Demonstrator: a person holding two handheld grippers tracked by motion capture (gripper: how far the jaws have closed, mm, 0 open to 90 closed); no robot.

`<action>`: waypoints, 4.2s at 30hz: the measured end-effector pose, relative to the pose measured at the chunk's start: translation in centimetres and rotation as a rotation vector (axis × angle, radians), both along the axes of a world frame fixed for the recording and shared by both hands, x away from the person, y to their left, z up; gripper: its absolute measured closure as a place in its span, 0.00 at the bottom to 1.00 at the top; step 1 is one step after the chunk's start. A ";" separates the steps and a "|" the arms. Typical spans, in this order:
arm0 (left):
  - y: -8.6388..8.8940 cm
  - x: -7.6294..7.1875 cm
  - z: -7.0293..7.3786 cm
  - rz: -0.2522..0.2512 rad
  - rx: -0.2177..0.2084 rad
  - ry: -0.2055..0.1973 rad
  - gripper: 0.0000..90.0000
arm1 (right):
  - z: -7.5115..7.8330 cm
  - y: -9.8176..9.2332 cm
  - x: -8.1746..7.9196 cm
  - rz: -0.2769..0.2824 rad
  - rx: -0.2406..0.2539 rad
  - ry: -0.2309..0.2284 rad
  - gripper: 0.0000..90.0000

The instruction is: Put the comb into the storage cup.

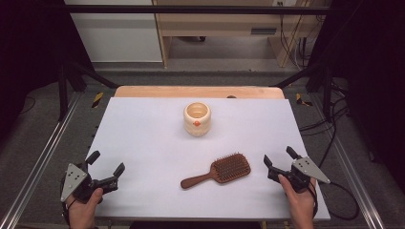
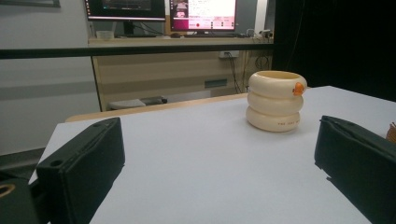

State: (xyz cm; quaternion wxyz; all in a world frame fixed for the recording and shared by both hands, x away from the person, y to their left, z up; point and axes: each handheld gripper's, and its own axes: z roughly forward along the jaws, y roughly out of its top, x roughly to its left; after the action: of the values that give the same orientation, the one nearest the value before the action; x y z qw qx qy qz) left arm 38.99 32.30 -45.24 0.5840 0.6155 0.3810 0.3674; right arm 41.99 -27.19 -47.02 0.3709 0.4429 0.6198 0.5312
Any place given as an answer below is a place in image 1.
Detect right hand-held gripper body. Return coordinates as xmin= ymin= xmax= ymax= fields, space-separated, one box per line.
xmin=266 ymin=156 xmax=331 ymax=194

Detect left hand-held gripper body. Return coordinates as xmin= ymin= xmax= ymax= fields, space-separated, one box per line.
xmin=60 ymin=161 xmax=119 ymax=204

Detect brown wooden hairbrush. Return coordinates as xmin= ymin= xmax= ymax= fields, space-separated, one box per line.
xmin=180 ymin=152 xmax=252 ymax=190

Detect cream ceramic cup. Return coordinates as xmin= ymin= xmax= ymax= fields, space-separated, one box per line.
xmin=182 ymin=101 xmax=212 ymax=137

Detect person's left hand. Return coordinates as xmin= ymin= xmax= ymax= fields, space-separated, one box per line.
xmin=65 ymin=187 xmax=104 ymax=229

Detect person's right hand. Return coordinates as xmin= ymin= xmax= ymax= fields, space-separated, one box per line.
xmin=277 ymin=174 xmax=318 ymax=229

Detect white table board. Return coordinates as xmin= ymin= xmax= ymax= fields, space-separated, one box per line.
xmin=83 ymin=96 xmax=331 ymax=222

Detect yellow black tape strip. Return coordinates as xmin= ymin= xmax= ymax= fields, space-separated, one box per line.
xmin=91 ymin=92 xmax=104 ymax=109
xmin=295 ymin=93 xmax=313 ymax=108

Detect person's dark clothing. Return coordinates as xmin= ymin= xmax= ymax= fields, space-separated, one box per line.
xmin=129 ymin=220 xmax=263 ymax=229

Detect light wooden table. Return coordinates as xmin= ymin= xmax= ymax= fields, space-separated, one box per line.
xmin=114 ymin=85 xmax=286 ymax=100

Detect black curtain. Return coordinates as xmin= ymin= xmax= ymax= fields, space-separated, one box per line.
xmin=0 ymin=0 xmax=94 ymax=141
xmin=309 ymin=0 xmax=405 ymax=185

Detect white cabinet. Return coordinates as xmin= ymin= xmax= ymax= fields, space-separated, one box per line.
xmin=63 ymin=0 xmax=163 ymax=63

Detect light wooden desk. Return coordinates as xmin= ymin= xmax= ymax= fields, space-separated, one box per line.
xmin=152 ymin=0 xmax=332 ymax=69

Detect aluminium floor rail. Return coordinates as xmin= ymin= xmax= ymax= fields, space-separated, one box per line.
xmin=309 ymin=94 xmax=387 ymax=229
xmin=0 ymin=92 xmax=82 ymax=229

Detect black floor cables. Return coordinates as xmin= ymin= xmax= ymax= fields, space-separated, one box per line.
xmin=299 ymin=79 xmax=351 ymax=170

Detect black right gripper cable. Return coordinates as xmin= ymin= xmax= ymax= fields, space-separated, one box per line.
xmin=311 ymin=180 xmax=361 ymax=221

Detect black metal frame stand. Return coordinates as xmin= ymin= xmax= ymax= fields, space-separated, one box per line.
xmin=56 ymin=60 xmax=119 ymax=122
xmin=273 ymin=60 xmax=335 ymax=122

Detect thin black floor cable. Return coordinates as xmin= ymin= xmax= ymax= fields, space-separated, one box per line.
xmin=18 ymin=94 xmax=36 ymax=115

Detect hanging cable bundle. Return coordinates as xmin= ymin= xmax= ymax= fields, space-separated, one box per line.
xmin=278 ymin=1 xmax=311 ymax=70

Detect black horizontal frame bar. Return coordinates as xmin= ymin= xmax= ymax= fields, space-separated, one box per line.
xmin=63 ymin=4 xmax=332 ymax=15

